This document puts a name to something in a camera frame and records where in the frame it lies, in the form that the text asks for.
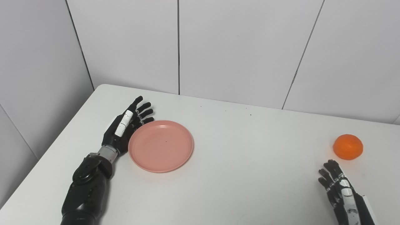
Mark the pink round plate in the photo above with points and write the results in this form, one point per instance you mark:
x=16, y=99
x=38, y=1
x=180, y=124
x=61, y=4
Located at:
x=161, y=147

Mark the orange fruit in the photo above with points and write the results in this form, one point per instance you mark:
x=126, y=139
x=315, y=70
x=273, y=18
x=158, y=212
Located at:
x=347, y=147

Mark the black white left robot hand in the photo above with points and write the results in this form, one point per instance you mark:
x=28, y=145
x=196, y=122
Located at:
x=114, y=137

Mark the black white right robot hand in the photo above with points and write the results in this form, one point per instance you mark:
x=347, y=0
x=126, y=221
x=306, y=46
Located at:
x=347, y=206

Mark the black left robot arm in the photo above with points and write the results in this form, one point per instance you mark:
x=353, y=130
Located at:
x=86, y=190

